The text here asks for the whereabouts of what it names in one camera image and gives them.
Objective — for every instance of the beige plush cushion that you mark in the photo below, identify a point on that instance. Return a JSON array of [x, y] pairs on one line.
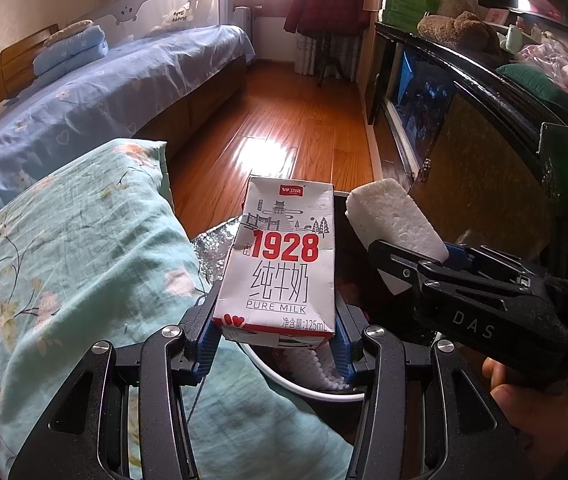
[[456, 2]]

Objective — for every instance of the white milk carton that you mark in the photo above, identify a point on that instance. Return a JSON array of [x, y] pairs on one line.
[[274, 260]]

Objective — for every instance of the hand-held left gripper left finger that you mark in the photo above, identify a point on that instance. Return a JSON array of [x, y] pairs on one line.
[[207, 347]]

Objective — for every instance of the round metal trash can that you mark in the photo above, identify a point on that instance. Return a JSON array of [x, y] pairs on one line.
[[356, 260]]

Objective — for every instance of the white foam block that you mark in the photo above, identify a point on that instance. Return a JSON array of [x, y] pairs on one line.
[[394, 215]]

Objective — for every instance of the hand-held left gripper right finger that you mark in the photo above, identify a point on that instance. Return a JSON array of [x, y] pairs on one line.
[[342, 357]]

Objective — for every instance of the grey bed guard rail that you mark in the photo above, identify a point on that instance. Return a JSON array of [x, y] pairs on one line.
[[164, 0]]

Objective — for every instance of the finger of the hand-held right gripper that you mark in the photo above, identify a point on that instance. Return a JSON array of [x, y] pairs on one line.
[[459, 256], [404, 270]]

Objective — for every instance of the person's right hand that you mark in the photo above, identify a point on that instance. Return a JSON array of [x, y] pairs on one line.
[[529, 410]]

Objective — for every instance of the white radiator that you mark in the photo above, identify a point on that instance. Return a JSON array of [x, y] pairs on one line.
[[245, 20]]

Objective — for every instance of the white foam fruit net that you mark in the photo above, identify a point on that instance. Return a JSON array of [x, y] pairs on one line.
[[314, 367]]

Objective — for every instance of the black cabinet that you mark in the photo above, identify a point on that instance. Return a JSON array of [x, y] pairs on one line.
[[489, 170]]

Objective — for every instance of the beige pillow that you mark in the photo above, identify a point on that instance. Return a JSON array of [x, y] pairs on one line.
[[71, 29]]

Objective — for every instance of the dark green cloth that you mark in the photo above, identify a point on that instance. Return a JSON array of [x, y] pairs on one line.
[[529, 80]]

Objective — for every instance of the grey window curtain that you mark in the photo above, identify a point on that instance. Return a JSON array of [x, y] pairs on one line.
[[351, 55]]

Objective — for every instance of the folded blue quilt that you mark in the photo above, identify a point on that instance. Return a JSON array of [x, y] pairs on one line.
[[69, 52]]

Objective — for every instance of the silver foil sheet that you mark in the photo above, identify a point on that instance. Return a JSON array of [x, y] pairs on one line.
[[209, 255]]

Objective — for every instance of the brown teddy bear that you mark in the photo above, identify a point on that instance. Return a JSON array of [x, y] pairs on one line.
[[459, 30]]

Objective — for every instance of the black coat stand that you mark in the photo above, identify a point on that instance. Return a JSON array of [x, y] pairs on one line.
[[325, 60]]

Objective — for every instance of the glass cabinet door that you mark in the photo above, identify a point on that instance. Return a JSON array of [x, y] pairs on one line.
[[419, 100]]

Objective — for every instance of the teal floral blanket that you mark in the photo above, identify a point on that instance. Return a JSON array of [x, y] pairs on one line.
[[64, 260]]

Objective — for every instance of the pink plastic bag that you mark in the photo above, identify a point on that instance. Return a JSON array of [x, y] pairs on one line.
[[549, 57]]

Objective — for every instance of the pale green bottle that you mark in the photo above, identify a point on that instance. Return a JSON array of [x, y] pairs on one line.
[[513, 37]]

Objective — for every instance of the bed with blue sheet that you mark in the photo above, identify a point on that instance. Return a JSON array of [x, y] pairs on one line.
[[114, 85]]

